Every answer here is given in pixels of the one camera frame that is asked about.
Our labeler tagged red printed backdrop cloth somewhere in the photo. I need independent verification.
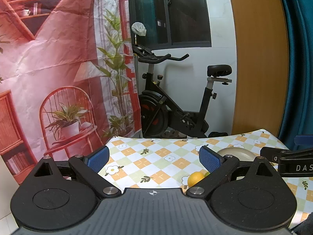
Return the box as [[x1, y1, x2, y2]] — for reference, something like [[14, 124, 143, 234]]
[[0, 0, 143, 185]]

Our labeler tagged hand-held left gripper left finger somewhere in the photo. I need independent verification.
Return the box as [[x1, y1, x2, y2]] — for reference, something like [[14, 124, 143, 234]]
[[32, 145, 122, 198]]

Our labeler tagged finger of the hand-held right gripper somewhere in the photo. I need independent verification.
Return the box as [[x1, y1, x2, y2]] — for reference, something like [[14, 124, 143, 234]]
[[260, 146, 313, 164]]

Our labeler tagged dark window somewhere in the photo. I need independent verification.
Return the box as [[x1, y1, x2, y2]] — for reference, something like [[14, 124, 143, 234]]
[[128, 0, 212, 52]]

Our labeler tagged yellow lemon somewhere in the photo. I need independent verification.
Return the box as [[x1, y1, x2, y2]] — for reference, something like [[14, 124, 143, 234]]
[[187, 171, 205, 188]]

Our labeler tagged white cloth cover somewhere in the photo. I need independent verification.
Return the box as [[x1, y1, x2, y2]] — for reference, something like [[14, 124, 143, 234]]
[[131, 22, 147, 37]]

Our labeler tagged checked floral tablecloth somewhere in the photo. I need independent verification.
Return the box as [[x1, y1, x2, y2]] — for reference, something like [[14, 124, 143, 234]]
[[97, 128, 313, 233]]

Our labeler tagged brown sandal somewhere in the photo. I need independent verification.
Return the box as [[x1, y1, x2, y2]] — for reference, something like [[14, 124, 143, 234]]
[[163, 128, 188, 139]]

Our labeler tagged beige plate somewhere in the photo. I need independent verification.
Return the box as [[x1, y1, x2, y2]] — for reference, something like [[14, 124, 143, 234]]
[[217, 147, 255, 162]]

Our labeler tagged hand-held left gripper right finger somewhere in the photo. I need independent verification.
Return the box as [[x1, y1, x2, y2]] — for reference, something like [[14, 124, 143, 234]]
[[187, 146, 282, 198]]

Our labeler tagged wooden door panel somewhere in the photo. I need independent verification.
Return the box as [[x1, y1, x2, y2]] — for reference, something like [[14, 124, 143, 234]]
[[226, 0, 289, 136]]

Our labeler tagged teal curtain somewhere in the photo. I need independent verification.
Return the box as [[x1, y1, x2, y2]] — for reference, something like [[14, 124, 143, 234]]
[[276, 0, 313, 150]]

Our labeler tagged black exercise bike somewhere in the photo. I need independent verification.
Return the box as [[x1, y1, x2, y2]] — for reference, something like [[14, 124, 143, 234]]
[[131, 35, 233, 139]]

